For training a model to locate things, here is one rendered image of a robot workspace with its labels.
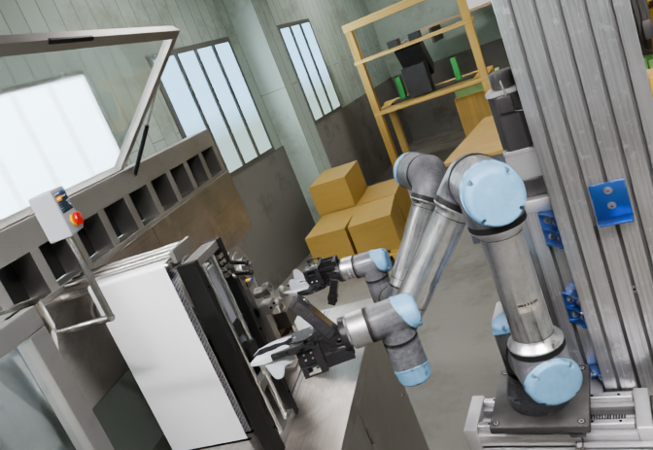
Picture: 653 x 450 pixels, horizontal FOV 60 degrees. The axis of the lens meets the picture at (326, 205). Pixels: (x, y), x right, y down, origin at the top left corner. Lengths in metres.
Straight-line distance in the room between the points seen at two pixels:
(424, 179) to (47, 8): 3.20
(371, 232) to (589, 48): 3.48
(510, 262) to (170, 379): 0.94
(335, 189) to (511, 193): 4.12
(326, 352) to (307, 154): 4.62
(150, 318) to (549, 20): 1.17
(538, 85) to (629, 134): 0.21
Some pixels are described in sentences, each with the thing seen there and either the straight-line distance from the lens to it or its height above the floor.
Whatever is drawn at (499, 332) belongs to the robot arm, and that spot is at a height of 1.03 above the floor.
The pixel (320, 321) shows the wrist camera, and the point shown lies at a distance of 1.19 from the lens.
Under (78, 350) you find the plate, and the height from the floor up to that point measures 1.29.
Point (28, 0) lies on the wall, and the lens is 4.25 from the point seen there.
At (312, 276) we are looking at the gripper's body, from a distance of 1.81.
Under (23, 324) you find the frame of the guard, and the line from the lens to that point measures 0.81.
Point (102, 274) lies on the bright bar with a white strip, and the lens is 1.60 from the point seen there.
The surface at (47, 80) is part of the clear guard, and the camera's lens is 1.44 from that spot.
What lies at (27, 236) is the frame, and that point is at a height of 1.61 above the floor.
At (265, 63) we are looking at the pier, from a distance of 5.72.
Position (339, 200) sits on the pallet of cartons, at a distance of 5.18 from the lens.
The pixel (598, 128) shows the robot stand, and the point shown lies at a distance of 1.36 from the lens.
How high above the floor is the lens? 1.75
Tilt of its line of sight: 14 degrees down
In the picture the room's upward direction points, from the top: 22 degrees counter-clockwise
